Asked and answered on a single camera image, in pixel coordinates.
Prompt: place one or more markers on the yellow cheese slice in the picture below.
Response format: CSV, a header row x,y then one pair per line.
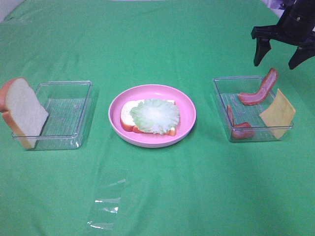
x,y
278,115

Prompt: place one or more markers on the green lettuce leaf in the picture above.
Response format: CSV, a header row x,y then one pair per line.
x,y
156,116

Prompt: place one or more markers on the green tablecloth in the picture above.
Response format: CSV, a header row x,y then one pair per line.
x,y
204,185

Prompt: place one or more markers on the clear right plastic container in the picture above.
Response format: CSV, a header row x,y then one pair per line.
x,y
226,91

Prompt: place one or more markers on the clear plastic film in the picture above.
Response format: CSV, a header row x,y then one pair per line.
x,y
106,203

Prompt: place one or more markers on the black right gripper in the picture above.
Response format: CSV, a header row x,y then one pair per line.
x,y
295,27

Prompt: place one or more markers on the pink round plate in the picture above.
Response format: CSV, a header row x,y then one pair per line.
x,y
186,107

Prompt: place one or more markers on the clear plastic container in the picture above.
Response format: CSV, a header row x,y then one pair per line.
x,y
70,105
226,91

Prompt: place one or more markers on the bread slice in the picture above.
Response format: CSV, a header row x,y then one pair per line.
x,y
22,111
126,119

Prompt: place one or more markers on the clear left plastic container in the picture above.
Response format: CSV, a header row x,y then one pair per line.
x,y
70,105

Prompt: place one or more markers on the bacon strip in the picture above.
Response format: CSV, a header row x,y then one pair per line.
x,y
266,85
239,131

